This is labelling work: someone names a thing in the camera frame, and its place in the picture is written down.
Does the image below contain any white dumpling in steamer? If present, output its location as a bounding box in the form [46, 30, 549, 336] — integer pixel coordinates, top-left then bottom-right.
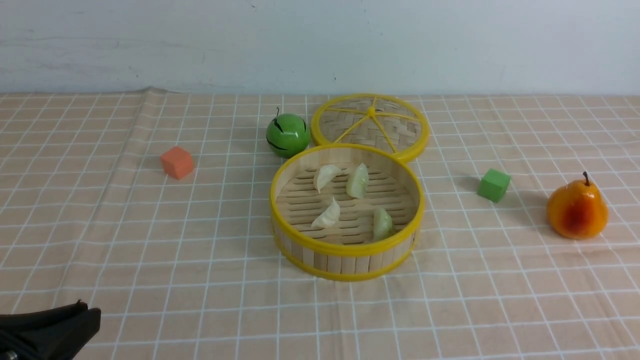
[313, 164, 343, 194]

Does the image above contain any green round fruit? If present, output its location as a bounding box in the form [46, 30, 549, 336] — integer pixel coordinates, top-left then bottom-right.
[265, 107, 311, 158]

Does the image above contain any checkered beige tablecloth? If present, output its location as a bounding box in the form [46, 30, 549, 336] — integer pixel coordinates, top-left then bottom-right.
[0, 89, 640, 360]

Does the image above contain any pale green dumpling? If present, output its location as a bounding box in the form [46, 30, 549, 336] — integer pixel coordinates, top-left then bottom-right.
[345, 162, 370, 199]
[372, 207, 395, 242]

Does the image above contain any bamboo steamer lid yellow rim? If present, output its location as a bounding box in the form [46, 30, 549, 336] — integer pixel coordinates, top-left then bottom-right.
[310, 93, 430, 163]

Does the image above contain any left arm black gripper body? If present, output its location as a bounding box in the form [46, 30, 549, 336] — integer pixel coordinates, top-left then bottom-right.
[0, 300, 102, 360]

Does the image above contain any white dumpling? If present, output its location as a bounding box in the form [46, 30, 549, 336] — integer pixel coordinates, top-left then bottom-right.
[311, 197, 341, 229]
[313, 164, 343, 194]

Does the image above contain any green cube block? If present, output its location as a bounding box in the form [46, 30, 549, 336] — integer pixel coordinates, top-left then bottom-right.
[477, 168, 512, 203]

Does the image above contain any bamboo steamer tray yellow rim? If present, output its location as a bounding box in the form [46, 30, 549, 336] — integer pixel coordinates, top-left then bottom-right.
[269, 143, 426, 281]

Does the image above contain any orange pear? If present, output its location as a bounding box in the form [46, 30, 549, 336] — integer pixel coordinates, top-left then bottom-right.
[546, 171, 610, 240]

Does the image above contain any orange cube block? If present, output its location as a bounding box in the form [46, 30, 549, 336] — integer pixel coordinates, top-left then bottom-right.
[160, 146, 195, 180]

